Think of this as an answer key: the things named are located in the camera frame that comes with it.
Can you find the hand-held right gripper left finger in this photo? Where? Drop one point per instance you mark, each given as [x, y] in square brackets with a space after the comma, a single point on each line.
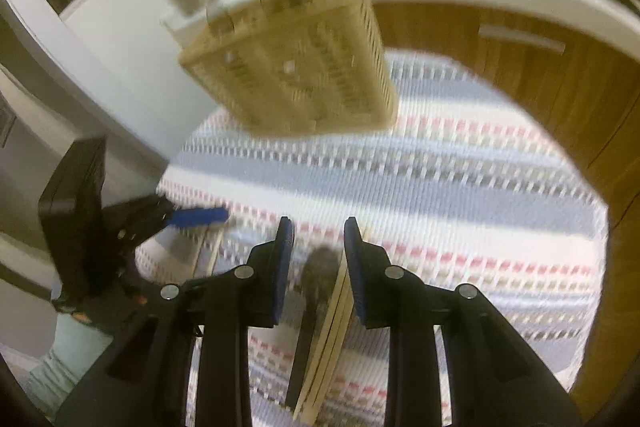
[281, 267]

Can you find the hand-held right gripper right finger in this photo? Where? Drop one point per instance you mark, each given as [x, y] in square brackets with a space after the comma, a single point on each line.
[356, 272]

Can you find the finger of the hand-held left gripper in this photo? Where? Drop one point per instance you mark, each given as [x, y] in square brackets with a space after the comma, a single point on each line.
[200, 216]

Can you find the wooden chopstick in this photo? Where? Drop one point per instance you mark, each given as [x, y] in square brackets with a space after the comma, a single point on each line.
[199, 252]
[215, 252]
[320, 357]
[337, 314]

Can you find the dark spoon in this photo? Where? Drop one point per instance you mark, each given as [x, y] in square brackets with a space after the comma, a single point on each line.
[317, 277]

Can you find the beige plastic utensil basket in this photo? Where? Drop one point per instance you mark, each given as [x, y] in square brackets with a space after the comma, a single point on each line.
[295, 57]

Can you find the striped woven mat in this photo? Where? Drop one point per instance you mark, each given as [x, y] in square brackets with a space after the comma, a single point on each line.
[450, 187]

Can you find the person's pant leg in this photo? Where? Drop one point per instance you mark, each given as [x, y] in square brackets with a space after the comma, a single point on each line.
[65, 357]

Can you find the white refrigerator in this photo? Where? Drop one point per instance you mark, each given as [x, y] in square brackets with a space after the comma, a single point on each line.
[90, 57]

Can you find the wooden base cabinet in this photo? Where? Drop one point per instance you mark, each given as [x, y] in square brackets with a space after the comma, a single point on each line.
[565, 117]

